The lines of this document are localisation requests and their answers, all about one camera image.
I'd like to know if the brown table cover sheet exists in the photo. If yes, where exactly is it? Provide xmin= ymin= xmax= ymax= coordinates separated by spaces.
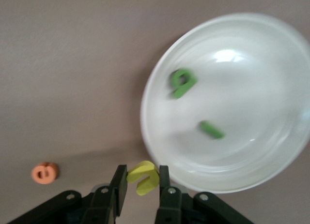
xmin=0 ymin=0 xmax=310 ymax=224

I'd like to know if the orange foam letter e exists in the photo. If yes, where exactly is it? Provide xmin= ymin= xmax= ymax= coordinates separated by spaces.
xmin=31 ymin=162 xmax=60 ymax=185

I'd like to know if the green foam letter a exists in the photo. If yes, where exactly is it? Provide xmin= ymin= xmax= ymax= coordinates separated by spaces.
xmin=168 ymin=68 xmax=198 ymax=100

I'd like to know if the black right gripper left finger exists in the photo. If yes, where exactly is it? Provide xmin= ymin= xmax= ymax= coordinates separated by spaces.
xmin=7 ymin=164 xmax=128 ymax=224

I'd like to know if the yellow foam letter u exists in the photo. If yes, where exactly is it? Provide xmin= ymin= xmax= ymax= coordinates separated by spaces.
xmin=126 ymin=160 xmax=160 ymax=196

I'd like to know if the beige plate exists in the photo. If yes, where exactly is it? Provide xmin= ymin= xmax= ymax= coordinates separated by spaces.
xmin=139 ymin=12 xmax=310 ymax=194

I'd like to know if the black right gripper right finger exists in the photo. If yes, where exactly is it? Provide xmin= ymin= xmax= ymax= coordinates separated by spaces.
xmin=154 ymin=164 xmax=255 ymax=224

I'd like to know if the green foam letter l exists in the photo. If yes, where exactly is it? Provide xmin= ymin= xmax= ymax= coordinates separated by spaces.
xmin=198 ymin=120 xmax=226 ymax=139

